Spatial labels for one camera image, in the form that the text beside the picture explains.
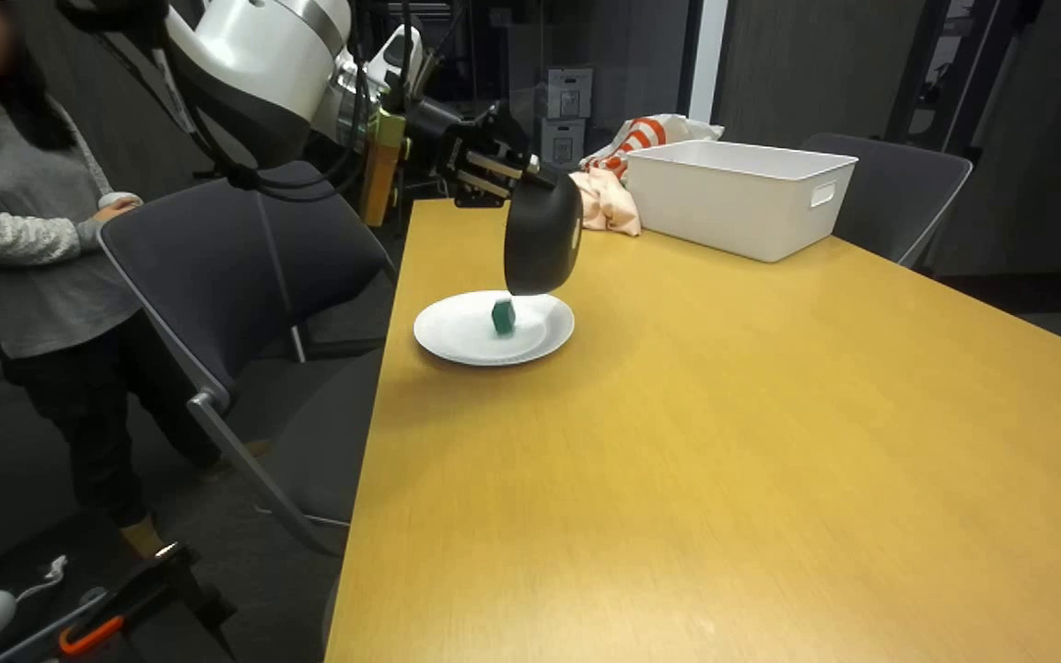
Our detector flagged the white plastic bin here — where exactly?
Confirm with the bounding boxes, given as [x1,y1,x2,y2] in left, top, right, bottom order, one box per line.
[624,139,860,264]

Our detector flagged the person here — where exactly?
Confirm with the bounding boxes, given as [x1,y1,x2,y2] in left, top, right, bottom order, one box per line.
[0,0,224,559]

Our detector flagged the orange striped white bag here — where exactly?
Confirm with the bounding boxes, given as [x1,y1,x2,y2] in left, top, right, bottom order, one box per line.
[582,113,726,181]

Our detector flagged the white plate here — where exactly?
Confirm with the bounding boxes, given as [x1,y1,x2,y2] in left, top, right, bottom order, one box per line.
[413,289,577,368]

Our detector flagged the grey chair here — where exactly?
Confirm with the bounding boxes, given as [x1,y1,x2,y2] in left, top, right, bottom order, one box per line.
[800,132,974,269]
[97,160,400,559]

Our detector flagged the stack of grey boxes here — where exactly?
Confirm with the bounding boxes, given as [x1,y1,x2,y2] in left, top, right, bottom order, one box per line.
[533,65,595,172]

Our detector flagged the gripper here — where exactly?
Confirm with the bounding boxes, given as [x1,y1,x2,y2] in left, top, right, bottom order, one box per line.
[404,96,563,210]

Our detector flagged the peach cloth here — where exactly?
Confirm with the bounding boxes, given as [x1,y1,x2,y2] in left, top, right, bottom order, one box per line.
[569,166,644,238]

